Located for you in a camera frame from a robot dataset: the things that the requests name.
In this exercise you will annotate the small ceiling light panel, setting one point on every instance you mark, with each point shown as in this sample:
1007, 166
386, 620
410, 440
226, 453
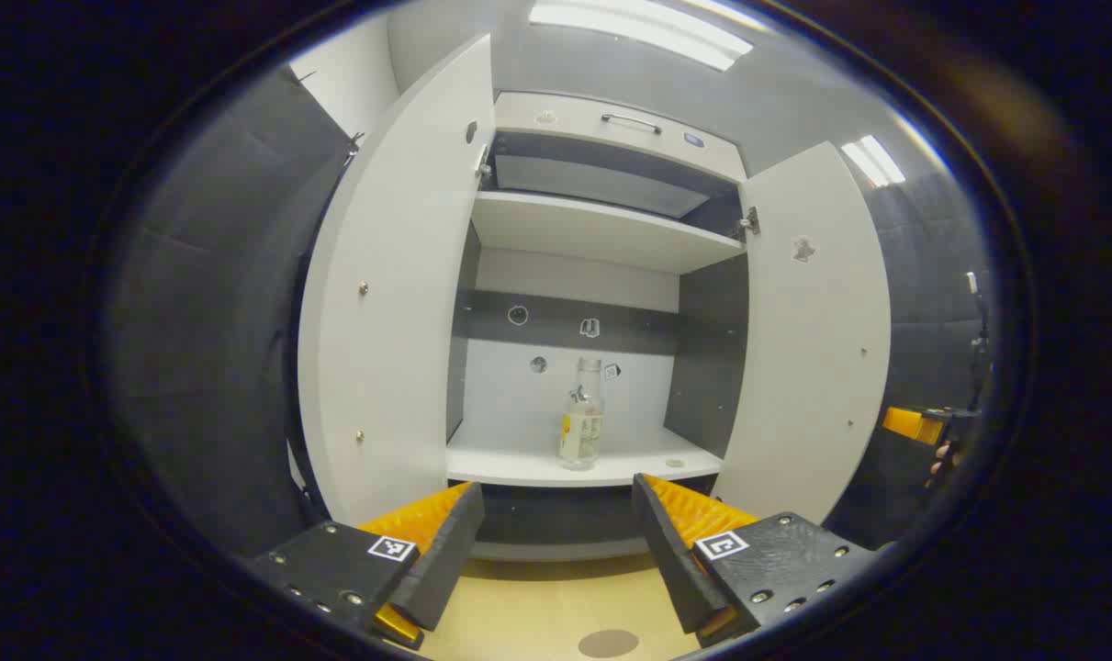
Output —
875, 161

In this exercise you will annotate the large ceiling light panel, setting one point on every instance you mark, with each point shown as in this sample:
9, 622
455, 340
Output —
638, 32

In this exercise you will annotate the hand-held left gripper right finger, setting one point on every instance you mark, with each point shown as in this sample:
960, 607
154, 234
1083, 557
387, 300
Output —
670, 560

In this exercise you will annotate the brown round coaster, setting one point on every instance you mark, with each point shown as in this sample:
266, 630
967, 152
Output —
608, 644

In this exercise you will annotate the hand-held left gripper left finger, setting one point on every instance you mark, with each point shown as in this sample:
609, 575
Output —
445, 560

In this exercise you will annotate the white cabinet drawer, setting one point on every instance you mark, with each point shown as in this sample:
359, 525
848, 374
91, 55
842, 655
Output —
574, 133

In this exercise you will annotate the black backdrop cloth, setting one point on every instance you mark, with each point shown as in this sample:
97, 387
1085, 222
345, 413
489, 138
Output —
207, 321

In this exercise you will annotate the white cabinet door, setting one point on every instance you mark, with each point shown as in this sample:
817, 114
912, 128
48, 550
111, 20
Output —
803, 367
390, 321

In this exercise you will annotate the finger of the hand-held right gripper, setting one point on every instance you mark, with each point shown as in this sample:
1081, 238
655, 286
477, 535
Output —
904, 422

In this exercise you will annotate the clear glass bottle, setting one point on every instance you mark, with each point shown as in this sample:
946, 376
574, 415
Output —
583, 431

